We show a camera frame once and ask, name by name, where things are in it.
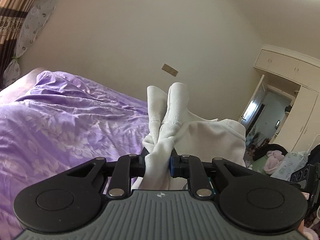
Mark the white Nevada print t-shirt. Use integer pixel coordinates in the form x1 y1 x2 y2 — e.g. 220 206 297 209
133 82 246 190

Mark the pink plush toy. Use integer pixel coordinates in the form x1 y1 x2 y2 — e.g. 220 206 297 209
263 150 285 175

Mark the cream wooden wardrobe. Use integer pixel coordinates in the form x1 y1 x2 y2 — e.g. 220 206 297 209
250 45 319 151

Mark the purple floral bed sheet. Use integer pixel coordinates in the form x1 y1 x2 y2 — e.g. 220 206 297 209
1 69 149 239

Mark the open room door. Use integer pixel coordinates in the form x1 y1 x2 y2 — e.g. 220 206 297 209
238 74 268 132

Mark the white floral wrapped fan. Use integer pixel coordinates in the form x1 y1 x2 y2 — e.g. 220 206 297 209
3 0 55 88

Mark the brown patterned curtain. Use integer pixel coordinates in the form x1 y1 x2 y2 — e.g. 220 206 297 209
1 0 35 88

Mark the brown wall switch plate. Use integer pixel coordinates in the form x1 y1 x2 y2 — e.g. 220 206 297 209
162 63 178 77

